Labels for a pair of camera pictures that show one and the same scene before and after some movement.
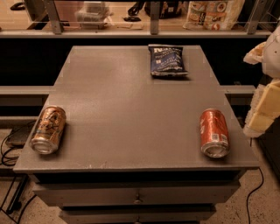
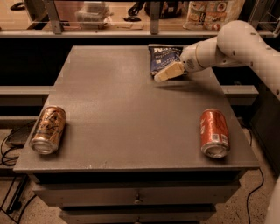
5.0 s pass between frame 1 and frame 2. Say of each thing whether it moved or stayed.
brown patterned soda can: stayed
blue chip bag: stayed
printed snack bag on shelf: stayed
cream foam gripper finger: moved
